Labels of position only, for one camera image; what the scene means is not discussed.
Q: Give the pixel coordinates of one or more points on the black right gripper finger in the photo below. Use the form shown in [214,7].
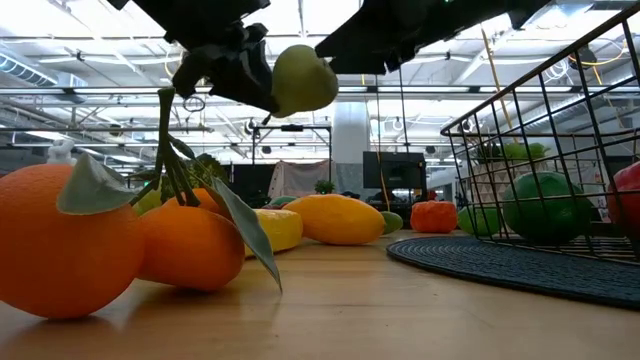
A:
[360,50]

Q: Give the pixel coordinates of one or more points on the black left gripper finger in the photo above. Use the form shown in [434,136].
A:
[257,36]
[240,75]

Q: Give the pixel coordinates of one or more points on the green pear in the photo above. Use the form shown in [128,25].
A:
[305,80]

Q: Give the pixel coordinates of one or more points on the yellow banana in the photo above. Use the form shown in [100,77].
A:
[280,227]

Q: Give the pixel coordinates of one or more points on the yellow orange mango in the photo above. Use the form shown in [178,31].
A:
[335,220]

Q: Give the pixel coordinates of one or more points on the green cucumber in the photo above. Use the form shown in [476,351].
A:
[392,222]

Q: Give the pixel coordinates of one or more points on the small green lime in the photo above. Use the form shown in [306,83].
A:
[470,222]

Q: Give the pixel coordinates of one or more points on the dark green round fruit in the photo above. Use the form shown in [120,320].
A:
[545,215]

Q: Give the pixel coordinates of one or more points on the orange cluster with leafy stem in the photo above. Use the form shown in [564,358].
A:
[65,240]

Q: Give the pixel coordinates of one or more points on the bright red apple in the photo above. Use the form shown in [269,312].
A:
[627,200]

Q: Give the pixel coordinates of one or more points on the white building pillar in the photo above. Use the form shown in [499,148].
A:
[350,140]

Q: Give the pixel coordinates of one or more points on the dark green leafy plant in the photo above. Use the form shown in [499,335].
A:
[210,170]

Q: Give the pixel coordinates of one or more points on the pale draped cloth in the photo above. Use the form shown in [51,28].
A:
[300,180]

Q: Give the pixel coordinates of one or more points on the black monitor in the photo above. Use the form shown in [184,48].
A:
[395,170]

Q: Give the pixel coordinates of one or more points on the small green potted plant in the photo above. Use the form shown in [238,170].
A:
[324,186]

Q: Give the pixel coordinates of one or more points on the small yellow-green fruit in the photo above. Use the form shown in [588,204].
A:
[149,202]

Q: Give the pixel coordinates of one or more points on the artificial green plant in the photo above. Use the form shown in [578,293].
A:
[520,150]

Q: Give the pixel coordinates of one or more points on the white faceted plant pot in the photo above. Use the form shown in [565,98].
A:
[487,180]

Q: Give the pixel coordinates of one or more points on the white figurine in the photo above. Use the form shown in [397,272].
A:
[61,152]

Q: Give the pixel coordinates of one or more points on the round dark blue placemat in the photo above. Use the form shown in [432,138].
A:
[500,270]

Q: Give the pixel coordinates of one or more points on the black metal frame rig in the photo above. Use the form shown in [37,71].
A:
[292,128]

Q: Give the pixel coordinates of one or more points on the ribbed ventilation duct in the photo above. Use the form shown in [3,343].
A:
[20,67]

